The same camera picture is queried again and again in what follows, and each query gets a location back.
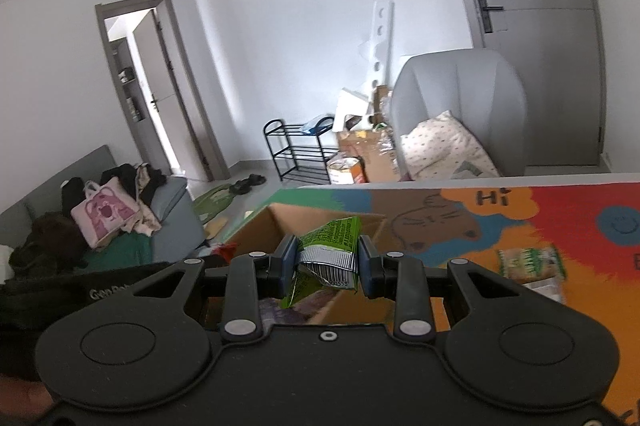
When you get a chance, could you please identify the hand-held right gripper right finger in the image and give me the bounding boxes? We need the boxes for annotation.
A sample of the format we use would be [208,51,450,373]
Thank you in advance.
[357,236,522,342]

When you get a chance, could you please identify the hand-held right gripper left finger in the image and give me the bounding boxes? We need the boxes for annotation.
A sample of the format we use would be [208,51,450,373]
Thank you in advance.
[131,234,301,342]

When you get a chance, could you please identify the brown cardboard box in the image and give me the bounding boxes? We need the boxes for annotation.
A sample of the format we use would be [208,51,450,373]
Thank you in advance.
[205,203,396,332]

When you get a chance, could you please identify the green silver snack packet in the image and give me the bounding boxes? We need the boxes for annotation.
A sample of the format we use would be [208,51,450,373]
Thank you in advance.
[281,216,362,311]

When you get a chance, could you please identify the person's left hand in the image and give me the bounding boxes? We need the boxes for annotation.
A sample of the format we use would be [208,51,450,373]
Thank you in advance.
[0,377,55,418]

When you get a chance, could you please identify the dark brown clothes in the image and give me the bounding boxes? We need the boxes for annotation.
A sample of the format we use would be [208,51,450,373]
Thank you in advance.
[9,213,87,273]

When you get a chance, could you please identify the pink printed bag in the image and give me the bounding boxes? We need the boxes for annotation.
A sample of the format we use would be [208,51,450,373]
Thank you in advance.
[70,180,140,249]

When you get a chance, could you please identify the black slippers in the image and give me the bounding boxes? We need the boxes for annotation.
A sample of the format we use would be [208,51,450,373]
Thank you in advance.
[228,174,269,196]

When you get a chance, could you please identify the green floor mat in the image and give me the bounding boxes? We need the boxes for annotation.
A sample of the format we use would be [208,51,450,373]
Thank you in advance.
[192,184,236,223]

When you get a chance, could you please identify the orange white bag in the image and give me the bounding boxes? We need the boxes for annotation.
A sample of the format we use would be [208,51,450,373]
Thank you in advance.
[326,156,366,185]

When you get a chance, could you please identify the brown cardboard pile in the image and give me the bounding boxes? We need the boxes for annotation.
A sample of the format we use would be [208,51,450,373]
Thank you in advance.
[337,84,407,185]

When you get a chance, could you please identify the black shoe rack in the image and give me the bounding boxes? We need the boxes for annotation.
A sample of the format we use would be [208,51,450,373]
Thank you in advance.
[262,118,341,185]

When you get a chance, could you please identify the beige cloth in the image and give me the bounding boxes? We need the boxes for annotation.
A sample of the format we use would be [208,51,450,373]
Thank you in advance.
[131,165,165,237]

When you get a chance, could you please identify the grey sofa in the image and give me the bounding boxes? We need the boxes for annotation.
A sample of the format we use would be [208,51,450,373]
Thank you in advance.
[0,145,206,277]

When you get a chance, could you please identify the dotted white pillow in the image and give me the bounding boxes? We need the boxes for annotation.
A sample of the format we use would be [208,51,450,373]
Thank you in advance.
[400,110,501,181]

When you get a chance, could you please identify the blue item on rack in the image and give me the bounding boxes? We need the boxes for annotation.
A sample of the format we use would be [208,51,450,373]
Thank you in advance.
[300,115,334,136]

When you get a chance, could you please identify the green white snack packet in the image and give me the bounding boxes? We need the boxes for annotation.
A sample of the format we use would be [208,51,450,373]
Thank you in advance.
[496,244,567,283]

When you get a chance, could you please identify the white cardboard piece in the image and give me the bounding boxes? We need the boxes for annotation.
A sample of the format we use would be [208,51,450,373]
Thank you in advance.
[332,88,374,133]

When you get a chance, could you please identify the pink white snack packet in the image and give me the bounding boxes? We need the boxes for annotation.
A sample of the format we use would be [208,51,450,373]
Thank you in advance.
[521,278,567,303]

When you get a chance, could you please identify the grey armchair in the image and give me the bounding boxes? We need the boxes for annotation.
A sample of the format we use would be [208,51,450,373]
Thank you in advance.
[390,48,529,181]

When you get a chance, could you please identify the colourful printed table mat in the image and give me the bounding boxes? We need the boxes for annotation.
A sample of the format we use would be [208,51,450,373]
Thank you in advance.
[227,180,640,426]

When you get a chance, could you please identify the white interior door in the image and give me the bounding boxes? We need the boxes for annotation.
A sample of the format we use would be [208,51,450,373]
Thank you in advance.
[131,10,197,174]

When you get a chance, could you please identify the white board with holes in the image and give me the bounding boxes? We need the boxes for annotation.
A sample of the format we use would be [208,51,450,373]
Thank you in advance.
[357,0,396,107]

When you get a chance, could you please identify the grey door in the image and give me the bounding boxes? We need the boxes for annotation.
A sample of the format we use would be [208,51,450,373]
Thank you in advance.
[439,0,614,169]

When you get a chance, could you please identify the grey door frame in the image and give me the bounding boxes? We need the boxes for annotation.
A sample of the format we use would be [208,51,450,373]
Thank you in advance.
[95,0,232,183]

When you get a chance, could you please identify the black door handle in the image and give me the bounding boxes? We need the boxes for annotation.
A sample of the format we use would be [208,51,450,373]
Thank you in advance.
[476,0,505,34]

